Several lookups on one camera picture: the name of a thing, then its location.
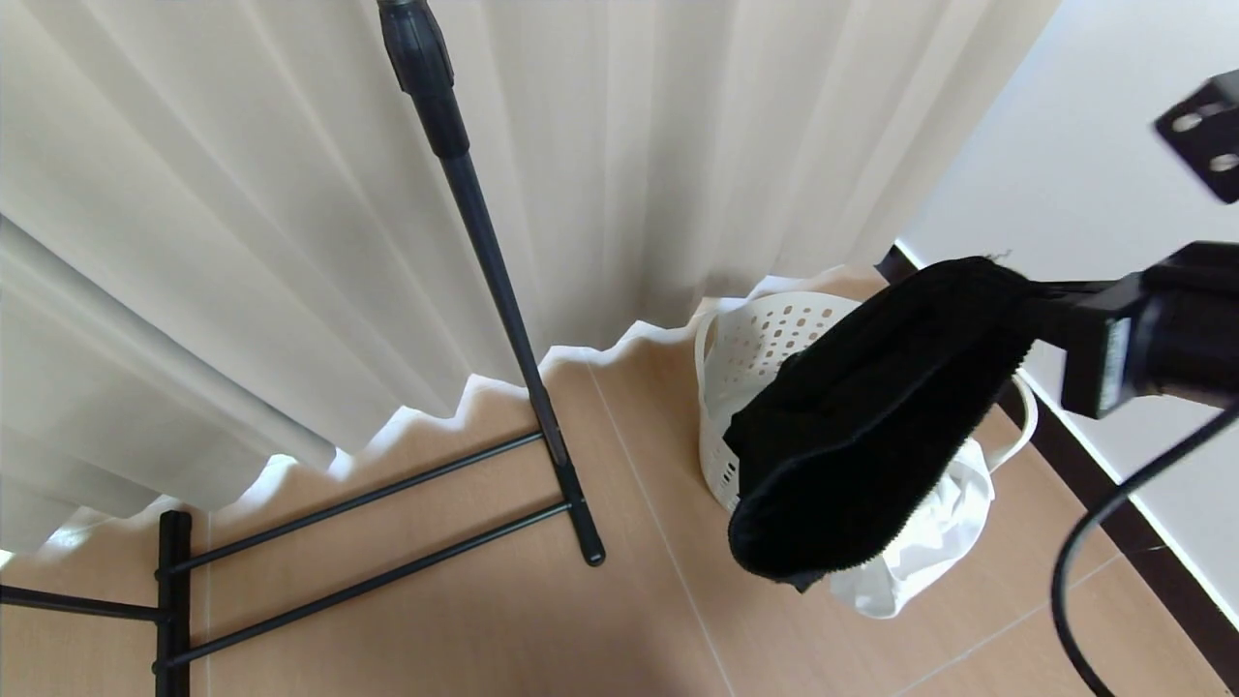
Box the black clothes rack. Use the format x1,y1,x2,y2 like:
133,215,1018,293
0,0,608,697

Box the black cable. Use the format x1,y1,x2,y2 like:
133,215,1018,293
1050,402,1239,697

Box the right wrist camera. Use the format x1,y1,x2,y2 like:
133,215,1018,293
1154,70,1239,204

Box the black garment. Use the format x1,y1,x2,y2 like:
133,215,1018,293
726,256,1042,593

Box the white garment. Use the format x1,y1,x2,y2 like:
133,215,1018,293
828,436,996,619

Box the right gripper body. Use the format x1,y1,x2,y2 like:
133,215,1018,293
1060,240,1239,419

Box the white laundry basket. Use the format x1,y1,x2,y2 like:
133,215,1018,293
694,290,1039,514

